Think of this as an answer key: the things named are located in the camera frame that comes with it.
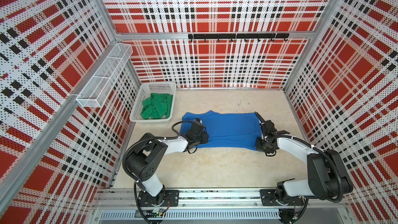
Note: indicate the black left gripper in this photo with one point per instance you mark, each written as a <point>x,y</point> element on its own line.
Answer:
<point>205,138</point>

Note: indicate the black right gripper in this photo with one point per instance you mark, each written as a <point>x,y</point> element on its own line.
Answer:
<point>258,146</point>

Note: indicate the blue tank top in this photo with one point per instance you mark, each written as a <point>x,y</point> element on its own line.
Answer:
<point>227,130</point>

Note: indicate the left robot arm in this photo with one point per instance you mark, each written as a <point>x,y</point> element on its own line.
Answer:
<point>142,159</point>

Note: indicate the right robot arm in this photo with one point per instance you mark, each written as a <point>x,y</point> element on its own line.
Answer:
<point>327,176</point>

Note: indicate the green tank top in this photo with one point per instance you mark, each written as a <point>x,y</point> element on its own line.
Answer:
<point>157,106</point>

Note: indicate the white plastic laundry basket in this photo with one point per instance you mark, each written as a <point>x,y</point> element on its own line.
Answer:
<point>144,92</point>

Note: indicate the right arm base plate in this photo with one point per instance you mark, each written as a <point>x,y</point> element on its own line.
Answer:
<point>275,197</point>

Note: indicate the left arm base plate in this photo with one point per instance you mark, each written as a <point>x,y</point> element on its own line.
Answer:
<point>164,199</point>

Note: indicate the black wall hook rail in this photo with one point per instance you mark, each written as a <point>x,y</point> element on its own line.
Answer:
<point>270,36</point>

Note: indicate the white wire wall shelf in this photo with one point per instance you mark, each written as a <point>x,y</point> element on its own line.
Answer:
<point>111,64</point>

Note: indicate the aluminium front rail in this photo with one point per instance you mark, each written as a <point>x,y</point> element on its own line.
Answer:
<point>206,198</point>

